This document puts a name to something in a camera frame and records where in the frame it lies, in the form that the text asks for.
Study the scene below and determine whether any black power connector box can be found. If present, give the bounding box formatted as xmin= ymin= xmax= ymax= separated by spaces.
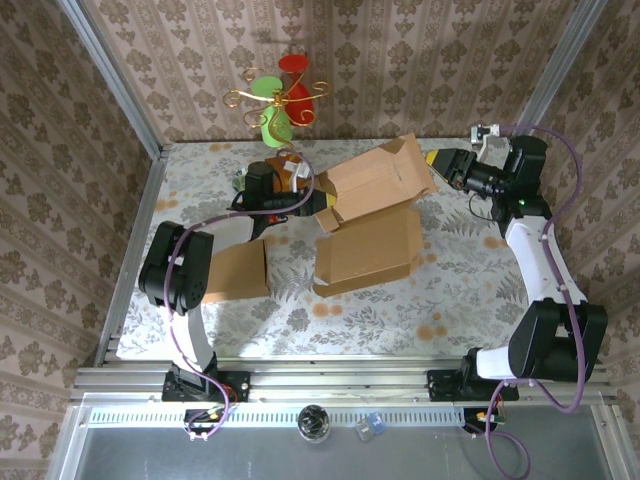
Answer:
xmin=462 ymin=407 xmax=504 ymax=435
xmin=183 ymin=407 xmax=236 ymax=436

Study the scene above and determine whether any green wine glass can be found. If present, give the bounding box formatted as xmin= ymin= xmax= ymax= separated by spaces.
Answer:
xmin=249 ymin=74 xmax=296 ymax=149

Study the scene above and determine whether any red wine glass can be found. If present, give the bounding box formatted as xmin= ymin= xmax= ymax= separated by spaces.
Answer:
xmin=277 ymin=53 xmax=315 ymax=127

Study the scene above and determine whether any round metal tin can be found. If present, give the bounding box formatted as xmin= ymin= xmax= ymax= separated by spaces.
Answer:
xmin=297 ymin=404 xmax=331 ymax=445

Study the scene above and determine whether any gold wire rack wooden base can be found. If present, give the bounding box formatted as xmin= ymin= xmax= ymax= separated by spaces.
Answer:
xmin=222 ymin=64 xmax=331 ymax=199

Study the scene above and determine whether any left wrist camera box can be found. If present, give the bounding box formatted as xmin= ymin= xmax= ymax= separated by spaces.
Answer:
xmin=284 ymin=156 xmax=308 ymax=194

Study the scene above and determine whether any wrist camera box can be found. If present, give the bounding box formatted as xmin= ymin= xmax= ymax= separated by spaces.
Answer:
xmin=284 ymin=156 xmax=308 ymax=194
xmin=469 ymin=124 xmax=503 ymax=161

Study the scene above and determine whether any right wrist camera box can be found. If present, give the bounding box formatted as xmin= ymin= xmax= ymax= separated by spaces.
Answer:
xmin=469 ymin=124 xmax=503 ymax=161

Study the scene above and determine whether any aluminium side rail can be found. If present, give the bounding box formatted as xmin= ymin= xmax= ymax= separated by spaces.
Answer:
xmin=92 ymin=143 xmax=170 ymax=369

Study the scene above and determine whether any aluminium corner post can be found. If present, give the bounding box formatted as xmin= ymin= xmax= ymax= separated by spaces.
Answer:
xmin=508 ymin=0 xmax=610 ymax=149
xmin=57 ymin=0 xmax=167 ymax=159

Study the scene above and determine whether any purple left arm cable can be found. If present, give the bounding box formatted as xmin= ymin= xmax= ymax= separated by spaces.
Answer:
xmin=164 ymin=147 xmax=316 ymax=444

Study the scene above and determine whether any aluminium front rail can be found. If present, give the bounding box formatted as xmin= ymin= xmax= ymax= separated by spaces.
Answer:
xmin=69 ymin=355 xmax=619 ymax=405

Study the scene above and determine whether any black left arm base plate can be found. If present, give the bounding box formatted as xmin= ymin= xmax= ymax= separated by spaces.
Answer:
xmin=162 ymin=370 xmax=251 ymax=404

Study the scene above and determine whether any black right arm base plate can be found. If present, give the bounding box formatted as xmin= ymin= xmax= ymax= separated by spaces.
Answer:
xmin=427 ymin=368 xmax=520 ymax=402

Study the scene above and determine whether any white slotted cable duct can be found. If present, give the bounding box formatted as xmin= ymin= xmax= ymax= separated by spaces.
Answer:
xmin=87 ymin=405 xmax=469 ymax=427

